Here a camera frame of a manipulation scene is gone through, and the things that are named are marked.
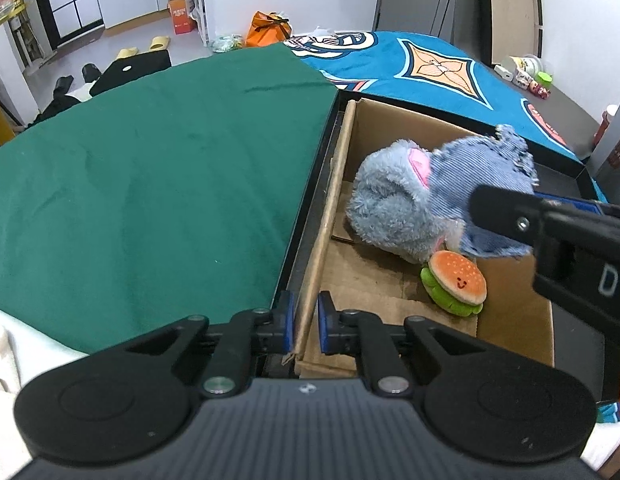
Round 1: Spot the cream fleece blanket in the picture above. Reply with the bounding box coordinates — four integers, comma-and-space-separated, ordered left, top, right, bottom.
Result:
0, 305, 88, 461

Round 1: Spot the black framed board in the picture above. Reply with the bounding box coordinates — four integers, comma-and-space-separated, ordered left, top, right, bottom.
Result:
477, 0, 545, 63

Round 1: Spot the black-framed glass sliding door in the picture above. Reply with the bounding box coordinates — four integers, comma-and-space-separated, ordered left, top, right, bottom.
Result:
27, 0, 106, 43

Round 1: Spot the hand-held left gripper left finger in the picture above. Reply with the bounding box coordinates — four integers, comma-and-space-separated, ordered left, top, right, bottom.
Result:
132, 290, 296, 398

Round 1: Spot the yellow table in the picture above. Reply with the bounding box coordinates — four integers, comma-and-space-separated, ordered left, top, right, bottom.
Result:
0, 0, 31, 148

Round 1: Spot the hamburger plush toy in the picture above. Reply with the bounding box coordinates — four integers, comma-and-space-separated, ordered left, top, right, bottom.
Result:
420, 251, 488, 317

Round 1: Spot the white rack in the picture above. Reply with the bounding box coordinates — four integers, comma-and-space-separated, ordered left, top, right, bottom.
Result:
187, 0, 211, 46

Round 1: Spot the blue denim cloth piece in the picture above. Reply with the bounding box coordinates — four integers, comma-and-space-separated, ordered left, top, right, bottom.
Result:
425, 124, 539, 260

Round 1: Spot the green bed cloth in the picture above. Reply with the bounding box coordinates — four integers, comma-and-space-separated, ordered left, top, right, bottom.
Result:
0, 42, 338, 356

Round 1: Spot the orange cardboard box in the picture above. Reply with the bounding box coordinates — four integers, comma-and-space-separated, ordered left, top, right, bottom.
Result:
167, 0, 197, 36

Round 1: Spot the green-tinted plastic bag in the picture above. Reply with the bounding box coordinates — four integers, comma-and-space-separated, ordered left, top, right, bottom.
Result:
210, 34, 245, 53

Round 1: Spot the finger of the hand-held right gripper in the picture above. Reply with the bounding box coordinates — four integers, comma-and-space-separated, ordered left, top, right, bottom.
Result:
469, 184, 546, 251
534, 191, 620, 221

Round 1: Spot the orange bag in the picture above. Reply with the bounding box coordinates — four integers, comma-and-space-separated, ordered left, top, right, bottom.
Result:
246, 11, 293, 48

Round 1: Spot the blue printed blanket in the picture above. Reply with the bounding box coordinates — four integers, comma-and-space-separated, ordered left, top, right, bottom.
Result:
282, 30, 620, 426

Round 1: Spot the grey fluffy plush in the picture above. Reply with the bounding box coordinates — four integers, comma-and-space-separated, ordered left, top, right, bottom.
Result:
346, 139, 466, 264

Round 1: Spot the grey desk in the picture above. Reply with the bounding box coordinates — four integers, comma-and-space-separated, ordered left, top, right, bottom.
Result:
585, 77, 620, 181

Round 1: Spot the black white clothing pile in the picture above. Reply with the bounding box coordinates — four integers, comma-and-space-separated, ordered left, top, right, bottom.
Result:
32, 82, 98, 123

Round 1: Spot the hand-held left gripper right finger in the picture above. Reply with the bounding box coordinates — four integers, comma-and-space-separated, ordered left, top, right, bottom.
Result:
317, 291, 483, 397

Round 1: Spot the black tray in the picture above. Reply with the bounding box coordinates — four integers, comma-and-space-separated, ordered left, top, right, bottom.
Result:
260, 87, 606, 378

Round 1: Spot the brown cardboard box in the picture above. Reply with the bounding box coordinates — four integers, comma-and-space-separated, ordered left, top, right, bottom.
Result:
292, 97, 556, 380

